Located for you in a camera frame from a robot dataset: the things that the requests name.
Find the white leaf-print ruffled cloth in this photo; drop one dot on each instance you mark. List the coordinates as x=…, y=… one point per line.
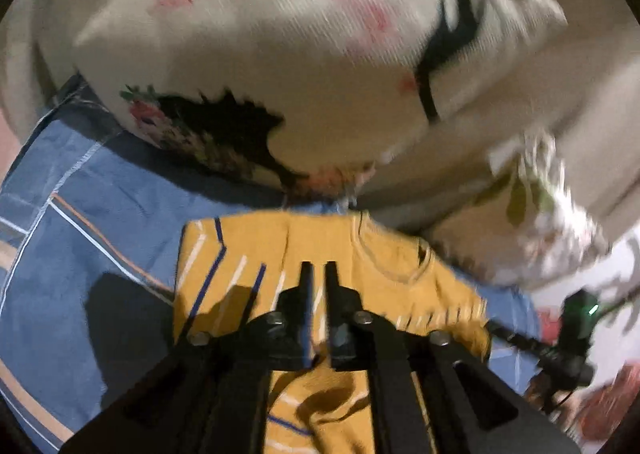
x=545, y=224

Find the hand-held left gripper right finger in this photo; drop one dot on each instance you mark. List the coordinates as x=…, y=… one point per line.
x=331, y=304

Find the yellow striped small shirt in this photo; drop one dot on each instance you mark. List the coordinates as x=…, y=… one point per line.
x=380, y=259

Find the blue striped bedsheet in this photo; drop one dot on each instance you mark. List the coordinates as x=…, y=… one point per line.
x=85, y=214

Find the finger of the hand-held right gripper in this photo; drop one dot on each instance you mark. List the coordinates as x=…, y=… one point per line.
x=520, y=340

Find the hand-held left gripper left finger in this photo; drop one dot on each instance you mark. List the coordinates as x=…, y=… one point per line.
x=308, y=304

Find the red floral cloth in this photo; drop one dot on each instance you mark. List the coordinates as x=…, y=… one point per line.
x=607, y=409

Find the white printed pillow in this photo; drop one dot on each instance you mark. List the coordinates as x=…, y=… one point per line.
x=280, y=44

